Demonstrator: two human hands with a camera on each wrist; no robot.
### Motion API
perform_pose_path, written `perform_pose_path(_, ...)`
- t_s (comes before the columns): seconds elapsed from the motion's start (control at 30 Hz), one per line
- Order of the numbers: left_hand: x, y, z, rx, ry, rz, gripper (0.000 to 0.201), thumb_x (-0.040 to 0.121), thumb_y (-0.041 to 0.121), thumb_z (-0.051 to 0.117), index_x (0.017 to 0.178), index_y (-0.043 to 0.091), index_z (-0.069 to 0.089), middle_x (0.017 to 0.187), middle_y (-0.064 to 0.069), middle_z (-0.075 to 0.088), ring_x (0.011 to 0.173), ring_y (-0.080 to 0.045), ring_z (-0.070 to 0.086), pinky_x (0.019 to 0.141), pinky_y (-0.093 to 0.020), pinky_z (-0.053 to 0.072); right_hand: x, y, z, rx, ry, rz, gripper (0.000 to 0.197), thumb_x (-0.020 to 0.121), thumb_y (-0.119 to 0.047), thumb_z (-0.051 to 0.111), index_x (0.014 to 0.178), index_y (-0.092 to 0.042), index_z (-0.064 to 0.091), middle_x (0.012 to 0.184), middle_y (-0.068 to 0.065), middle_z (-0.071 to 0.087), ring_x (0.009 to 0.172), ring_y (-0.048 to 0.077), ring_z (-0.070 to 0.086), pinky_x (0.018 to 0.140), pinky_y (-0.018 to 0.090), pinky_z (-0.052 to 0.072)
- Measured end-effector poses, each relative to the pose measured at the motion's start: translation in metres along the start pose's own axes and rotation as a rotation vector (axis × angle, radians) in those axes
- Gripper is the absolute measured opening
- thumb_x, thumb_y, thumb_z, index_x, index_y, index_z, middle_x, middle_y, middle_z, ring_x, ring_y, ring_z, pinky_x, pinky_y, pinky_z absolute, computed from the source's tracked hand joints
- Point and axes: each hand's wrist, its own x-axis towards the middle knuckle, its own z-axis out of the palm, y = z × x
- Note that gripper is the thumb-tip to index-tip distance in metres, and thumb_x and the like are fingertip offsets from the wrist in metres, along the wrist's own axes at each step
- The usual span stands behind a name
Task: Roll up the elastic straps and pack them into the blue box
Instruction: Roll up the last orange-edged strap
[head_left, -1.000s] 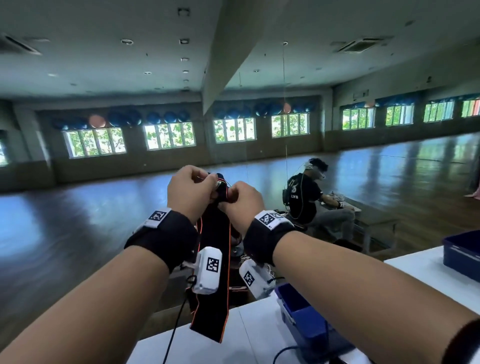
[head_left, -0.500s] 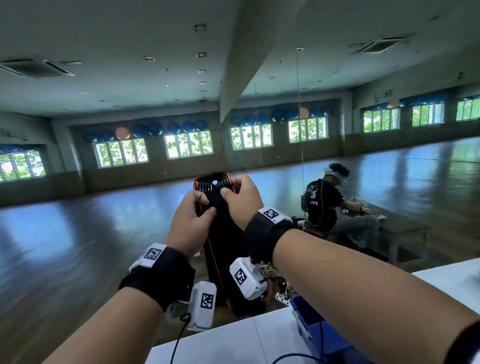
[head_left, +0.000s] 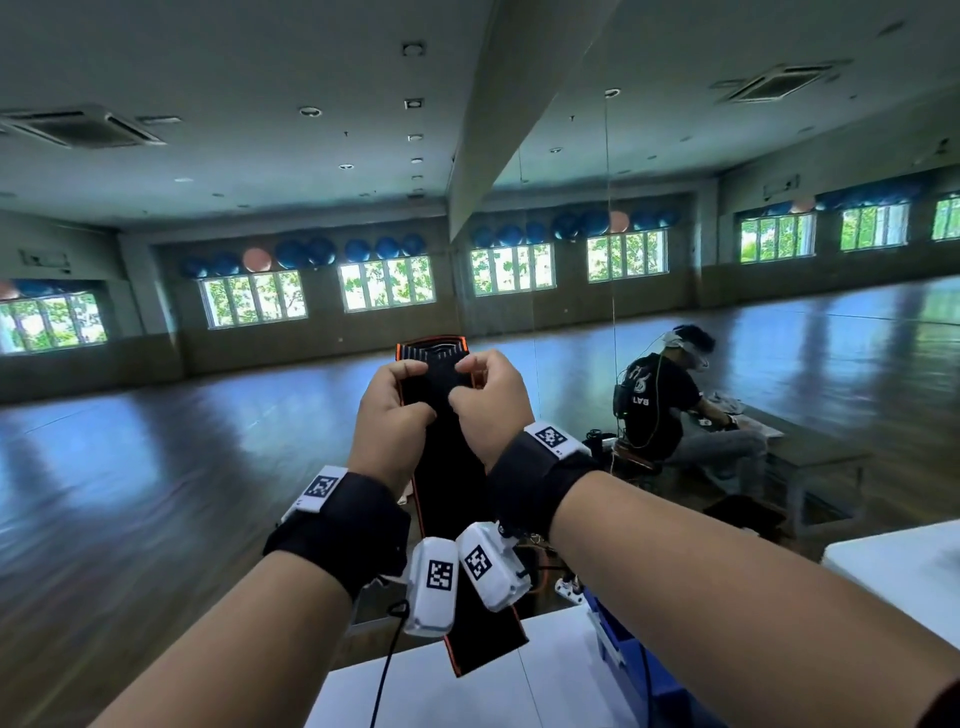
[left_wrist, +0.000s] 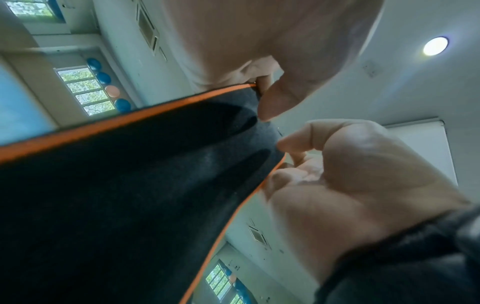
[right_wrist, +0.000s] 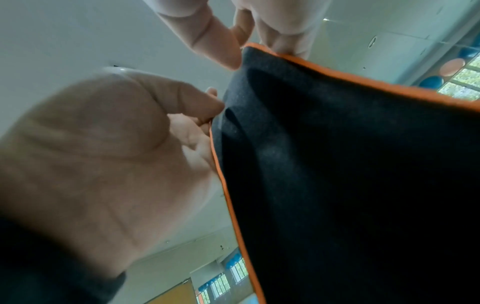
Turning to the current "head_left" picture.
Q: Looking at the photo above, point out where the person's left hand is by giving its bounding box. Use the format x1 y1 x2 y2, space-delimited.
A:
348 359 438 496

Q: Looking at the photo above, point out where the person's right hand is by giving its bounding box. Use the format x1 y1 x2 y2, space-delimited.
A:
448 349 535 474

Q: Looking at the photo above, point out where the black orange-trimmed wrap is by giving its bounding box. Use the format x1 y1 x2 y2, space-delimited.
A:
395 335 530 679

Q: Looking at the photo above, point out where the blue plastic bin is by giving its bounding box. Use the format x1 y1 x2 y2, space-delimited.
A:
584 592 721 728

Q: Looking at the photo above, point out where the person's right forearm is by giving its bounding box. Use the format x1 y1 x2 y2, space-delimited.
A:
551 470 960 728

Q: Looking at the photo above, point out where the person's left forearm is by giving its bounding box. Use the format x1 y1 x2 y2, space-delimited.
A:
89 551 354 728

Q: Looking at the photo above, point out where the black wristband with white markers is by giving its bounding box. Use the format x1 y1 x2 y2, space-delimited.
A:
485 421 601 538
262 464 412 601

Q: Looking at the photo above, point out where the barred window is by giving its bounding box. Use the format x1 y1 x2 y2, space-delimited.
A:
198 269 309 330
337 254 438 314
0 292 109 356

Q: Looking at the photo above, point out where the low wooden table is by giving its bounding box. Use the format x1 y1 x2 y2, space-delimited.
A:
333 577 410 669

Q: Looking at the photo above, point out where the white head-mounted headset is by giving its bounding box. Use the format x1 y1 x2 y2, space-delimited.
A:
661 329 710 370

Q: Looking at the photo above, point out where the row of exercise balls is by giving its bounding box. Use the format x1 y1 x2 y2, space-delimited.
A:
0 233 429 301

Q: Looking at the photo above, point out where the group of ceiling downlights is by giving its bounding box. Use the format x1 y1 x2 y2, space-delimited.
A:
172 41 429 204

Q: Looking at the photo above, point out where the ceiling air conditioner unit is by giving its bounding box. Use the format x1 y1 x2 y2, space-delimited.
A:
0 104 168 150

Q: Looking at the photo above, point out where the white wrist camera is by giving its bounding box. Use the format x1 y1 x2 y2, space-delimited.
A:
404 536 460 639
455 521 534 613

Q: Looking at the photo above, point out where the thin black camera cable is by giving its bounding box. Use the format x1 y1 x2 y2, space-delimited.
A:
371 599 410 728

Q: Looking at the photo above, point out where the large wall mirror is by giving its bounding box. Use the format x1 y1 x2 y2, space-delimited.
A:
449 0 960 541

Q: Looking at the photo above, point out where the thin blue camera cable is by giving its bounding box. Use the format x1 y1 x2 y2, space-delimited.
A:
637 637 655 728

